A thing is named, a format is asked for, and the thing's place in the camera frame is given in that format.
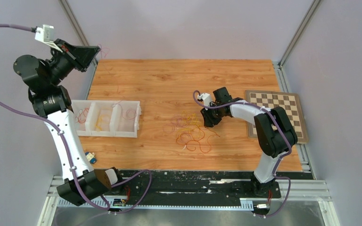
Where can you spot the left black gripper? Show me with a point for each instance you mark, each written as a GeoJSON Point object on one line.
{"type": "Point", "coordinates": [81, 57]}

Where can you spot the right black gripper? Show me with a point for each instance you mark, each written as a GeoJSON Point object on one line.
{"type": "Point", "coordinates": [209, 122]}

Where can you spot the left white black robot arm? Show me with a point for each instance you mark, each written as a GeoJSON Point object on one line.
{"type": "Point", "coordinates": [52, 104]}

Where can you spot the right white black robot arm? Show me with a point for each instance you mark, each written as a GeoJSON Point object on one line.
{"type": "Point", "coordinates": [275, 133]}

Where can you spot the white plastic two-compartment bin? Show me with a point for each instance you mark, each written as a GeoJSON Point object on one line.
{"type": "Point", "coordinates": [103, 118]}

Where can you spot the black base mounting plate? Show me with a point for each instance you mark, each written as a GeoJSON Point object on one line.
{"type": "Point", "coordinates": [135, 186]}

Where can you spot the white blue toy block car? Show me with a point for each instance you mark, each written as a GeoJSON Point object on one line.
{"type": "Point", "coordinates": [91, 157]}

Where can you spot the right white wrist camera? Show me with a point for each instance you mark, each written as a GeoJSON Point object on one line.
{"type": "Point", "coordinates": [205, 99]}

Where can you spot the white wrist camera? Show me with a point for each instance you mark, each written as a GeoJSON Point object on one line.
{"type": "Point", "coordinates": [45, 35]}
{"type": "Point", "coordinates": [205, 99]}

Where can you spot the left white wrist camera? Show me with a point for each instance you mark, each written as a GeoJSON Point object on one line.
{"type": "Point", "coordinates": [45, 35]}

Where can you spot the aluminium frame rail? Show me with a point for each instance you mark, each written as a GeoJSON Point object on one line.
{"type": "Point", "coordinates": [298, 186]}

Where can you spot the white slotted cable duct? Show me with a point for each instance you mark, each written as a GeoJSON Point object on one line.
{"type": "Point", "coordinates": [116, 203]}

